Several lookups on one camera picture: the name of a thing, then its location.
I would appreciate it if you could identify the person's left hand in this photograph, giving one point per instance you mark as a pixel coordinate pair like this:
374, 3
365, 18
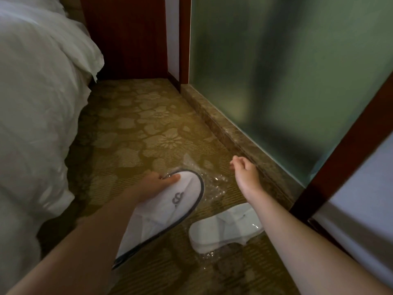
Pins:
156, 185

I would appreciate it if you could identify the person's right hand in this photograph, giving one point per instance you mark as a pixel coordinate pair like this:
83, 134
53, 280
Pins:
248, 178

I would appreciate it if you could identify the black-trimmed white slipper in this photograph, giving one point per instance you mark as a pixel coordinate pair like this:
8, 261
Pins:
159, 211

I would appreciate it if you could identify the clear plastic bag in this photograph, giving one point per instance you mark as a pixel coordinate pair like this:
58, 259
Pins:
208, 258
215, 187

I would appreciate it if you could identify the person's left forearm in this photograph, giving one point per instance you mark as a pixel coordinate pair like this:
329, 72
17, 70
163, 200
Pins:
76, 248

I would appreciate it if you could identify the person's right forearm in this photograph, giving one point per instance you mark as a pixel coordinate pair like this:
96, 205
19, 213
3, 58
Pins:
301, 242

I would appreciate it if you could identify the white bed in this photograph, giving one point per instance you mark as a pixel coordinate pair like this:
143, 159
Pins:
37, 104

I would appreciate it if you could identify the brown marble sill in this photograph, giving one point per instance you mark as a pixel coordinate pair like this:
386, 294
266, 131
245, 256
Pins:
233, 138

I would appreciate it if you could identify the dark wooden baseboard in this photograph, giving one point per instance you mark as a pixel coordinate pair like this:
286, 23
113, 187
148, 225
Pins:
174, 81
325, 233

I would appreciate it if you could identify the frosted green glass panel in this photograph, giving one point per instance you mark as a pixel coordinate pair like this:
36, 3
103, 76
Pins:
276, 73

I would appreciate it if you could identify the dark wooden nightstand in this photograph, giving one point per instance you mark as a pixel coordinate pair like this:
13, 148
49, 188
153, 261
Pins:
129, 36

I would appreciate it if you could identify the beige padded headboard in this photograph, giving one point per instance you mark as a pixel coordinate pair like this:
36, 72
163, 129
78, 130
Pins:
73, 12

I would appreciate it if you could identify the white pillow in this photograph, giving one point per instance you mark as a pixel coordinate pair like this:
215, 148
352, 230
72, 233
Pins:
27, 4

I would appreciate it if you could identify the red-brown wooden post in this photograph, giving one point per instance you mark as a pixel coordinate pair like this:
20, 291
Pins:
185, 39

